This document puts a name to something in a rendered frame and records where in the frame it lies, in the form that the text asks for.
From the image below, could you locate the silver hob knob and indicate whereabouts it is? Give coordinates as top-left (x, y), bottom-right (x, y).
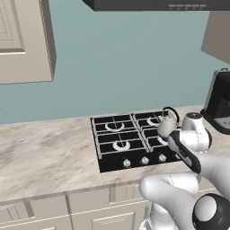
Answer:
top-left (140, 155), bottom-right (150, 166)
top-left (122, 158), bottom-right (132, 169)
top-left (158, 153), bottom-right (168, 164)

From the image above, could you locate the black gas hob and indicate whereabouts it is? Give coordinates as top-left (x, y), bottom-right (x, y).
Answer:
top-left (89, 110), bottom-right (193, 173)

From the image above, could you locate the beige wall cupboard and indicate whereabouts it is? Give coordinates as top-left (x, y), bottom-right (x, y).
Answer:
top-left (0, 0), bottom-right (58, 85)
top-left (199, 11), bottom-right (230, 66)

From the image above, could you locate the silver kettle with black handle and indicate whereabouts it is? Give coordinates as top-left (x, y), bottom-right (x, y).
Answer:
top-left (156, 106), bottom-right (181, 140)

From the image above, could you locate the beige drawer front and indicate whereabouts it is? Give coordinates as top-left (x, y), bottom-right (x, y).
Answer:
top-left (0, 200), bottom-right (34, 225)
top-left (67, 187), bottom-right (111, 215)
top-left (114, 182), bottom-right (145, 205)
top-left (29, 194), bottom-right (70, 221)

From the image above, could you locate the black coffee machine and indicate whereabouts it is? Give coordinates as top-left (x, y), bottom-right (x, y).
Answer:
top-left (199, 67), bottom-right (230, 136)

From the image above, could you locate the dark grey range hood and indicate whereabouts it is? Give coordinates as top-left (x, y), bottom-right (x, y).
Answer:
top-left (82, 0), bottom-right (230, 13)

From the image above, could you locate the beige base cupboard door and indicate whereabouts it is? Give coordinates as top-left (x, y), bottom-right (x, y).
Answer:
top-left (69, 202), bottom-right (153, 230)
top-left (0, 214), bottom-right (73, 230)

